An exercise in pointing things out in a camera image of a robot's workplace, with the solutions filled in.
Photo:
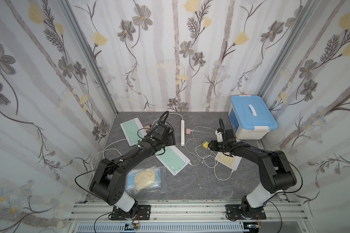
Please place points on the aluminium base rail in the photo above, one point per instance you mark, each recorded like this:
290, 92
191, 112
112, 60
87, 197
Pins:
210, 216

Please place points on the yellow wireless keyboard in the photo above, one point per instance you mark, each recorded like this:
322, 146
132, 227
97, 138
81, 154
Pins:
231, 162

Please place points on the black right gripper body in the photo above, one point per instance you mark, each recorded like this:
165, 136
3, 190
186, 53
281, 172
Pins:
214, 145

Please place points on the yellow charger plug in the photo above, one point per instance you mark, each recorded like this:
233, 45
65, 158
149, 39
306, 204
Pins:
205, 144

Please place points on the white power strip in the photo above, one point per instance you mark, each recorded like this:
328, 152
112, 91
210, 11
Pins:
182, 133

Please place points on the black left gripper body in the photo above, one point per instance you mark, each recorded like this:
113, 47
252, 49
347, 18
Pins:
169, 138

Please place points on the green wireless keyboard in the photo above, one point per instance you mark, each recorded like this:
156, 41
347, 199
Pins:
133, 131
173, 159

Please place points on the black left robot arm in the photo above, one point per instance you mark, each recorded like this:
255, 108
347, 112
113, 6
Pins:
108, 182

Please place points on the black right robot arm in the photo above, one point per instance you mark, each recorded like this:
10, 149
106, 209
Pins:
276, 174

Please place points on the bagged blue masks and gloves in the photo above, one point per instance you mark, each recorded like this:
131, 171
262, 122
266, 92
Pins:
150, 180

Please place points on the blue lid storage box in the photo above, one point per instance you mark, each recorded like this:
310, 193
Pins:
250, 117

